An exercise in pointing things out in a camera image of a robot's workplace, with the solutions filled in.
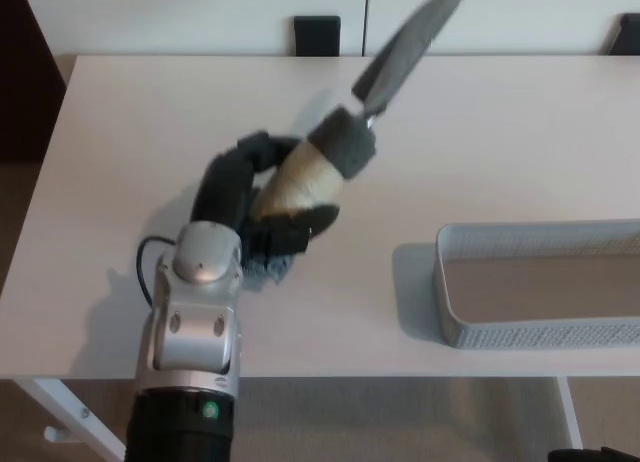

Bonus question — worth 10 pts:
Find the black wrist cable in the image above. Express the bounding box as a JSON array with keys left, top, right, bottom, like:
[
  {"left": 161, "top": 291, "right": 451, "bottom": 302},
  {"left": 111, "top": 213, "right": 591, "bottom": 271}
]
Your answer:
[{"left": 137, "top": 236, "right": 177, "bottom": 309}]

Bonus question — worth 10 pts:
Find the grey mesh container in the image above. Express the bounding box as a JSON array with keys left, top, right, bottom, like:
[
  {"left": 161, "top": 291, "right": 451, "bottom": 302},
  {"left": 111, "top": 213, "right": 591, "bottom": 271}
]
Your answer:
[{"left": 434, "top": 220, "right": 640, "bottom": 351}]

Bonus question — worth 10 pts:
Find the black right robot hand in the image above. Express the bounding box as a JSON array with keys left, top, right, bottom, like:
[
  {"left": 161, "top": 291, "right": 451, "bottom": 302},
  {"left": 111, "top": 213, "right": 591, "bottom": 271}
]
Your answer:
[{"left": 547, "top": 445, "right": 640, "bottom": 462}]

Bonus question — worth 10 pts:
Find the white desk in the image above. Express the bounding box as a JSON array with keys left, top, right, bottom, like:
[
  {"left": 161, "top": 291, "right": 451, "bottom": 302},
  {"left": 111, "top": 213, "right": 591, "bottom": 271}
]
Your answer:
[{"left": 0, "top": 54, "right": 640, "bottom": 462}]

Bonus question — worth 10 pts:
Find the dark brown furniture panel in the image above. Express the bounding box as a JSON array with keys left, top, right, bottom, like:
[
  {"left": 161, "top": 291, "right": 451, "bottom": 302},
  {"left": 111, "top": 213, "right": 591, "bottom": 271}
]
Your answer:
[{"left": 0, "top": 0, "right": 70, "bottom": 164}]

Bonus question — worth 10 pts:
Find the black cabinet handle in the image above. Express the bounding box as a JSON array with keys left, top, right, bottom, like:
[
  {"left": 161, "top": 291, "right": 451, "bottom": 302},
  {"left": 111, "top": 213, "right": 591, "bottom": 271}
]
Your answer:
[
  {"left": 606, "top": 12, "right": 640, "bottom": 56},
  {"left": 293, "top": 15, "right": 343, "bottom": 59}
]

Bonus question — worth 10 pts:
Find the trowel with cloth-wrapped handle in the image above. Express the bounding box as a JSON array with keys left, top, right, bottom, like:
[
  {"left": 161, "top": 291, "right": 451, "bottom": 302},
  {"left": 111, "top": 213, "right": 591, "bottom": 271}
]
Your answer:
[{"left": 239, "top": 0, "right": 474, "bottom": 296}]

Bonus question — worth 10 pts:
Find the white cabinet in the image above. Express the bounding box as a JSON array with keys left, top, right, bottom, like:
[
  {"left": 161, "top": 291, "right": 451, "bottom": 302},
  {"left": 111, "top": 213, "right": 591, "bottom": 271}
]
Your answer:
[{"left": 19, "top": 0, "right": 640, "bottom": 58}]

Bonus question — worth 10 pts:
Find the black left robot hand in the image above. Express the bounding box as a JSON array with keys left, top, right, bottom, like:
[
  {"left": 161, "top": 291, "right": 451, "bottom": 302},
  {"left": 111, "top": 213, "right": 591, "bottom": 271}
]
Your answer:
[{"left": 192, "top": 130, "right": 342, "bottom": 259}]

